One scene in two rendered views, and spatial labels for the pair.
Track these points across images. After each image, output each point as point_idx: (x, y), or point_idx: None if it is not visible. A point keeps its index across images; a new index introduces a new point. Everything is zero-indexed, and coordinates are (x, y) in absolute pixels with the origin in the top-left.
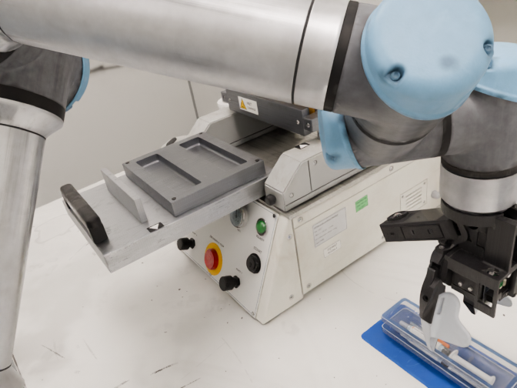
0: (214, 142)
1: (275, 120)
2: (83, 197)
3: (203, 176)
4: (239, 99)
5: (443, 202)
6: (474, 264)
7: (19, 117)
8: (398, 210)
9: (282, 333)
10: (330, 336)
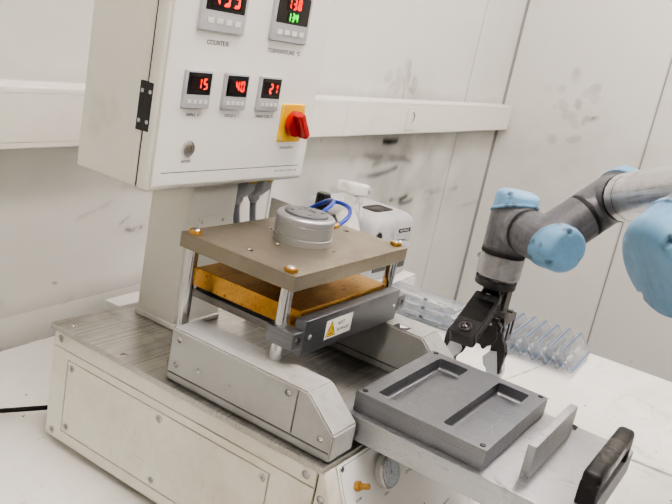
0: (393, 379)
1: (369, 321)
2: (559, 501)
3: (486, 382)
4: (328, 325)
5: (508, 285)
6: (506, 314)
7: None
8: None
9: (476, 503)
10: None
